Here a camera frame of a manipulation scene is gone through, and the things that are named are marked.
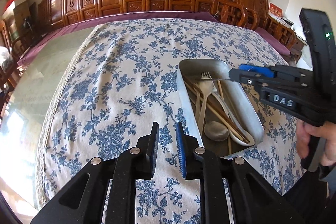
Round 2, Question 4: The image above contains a brown wooden chopstick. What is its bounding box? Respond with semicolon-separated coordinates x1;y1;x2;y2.
183;76;234;131
217;80;232;155

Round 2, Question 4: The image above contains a large white rice spoon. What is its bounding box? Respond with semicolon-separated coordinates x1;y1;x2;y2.
211;92;255;147

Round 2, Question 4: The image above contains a silver metal fork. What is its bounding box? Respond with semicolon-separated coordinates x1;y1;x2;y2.
189;72;230;81

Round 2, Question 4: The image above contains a person's right hand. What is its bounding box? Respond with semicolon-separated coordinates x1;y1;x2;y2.
296;119;336;166

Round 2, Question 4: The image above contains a purple armchair cushion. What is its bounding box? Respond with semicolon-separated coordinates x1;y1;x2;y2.
255;27;290;56

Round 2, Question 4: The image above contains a wooden side table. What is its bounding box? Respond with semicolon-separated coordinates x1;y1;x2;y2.
290;35;307;63

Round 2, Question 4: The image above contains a grey metal tray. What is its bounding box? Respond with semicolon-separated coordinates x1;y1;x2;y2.
177;59;264;157

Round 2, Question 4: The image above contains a white plastic fork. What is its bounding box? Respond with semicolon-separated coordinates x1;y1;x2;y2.
198;81;213;135

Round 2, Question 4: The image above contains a red gift box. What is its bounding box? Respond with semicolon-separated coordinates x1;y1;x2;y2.
269;2;282;19

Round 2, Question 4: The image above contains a metal tablespoon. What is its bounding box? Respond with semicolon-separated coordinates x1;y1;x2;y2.
204;110;229;141

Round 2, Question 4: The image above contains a carved wooden armchair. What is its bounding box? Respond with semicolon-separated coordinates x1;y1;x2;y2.
228;0;296;50

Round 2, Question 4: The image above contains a blue floral tablecloth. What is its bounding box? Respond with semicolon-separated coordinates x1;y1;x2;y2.
36;17;308;224

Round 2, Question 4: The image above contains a purple bench cushion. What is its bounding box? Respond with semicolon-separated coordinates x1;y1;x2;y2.
16;10;219;67

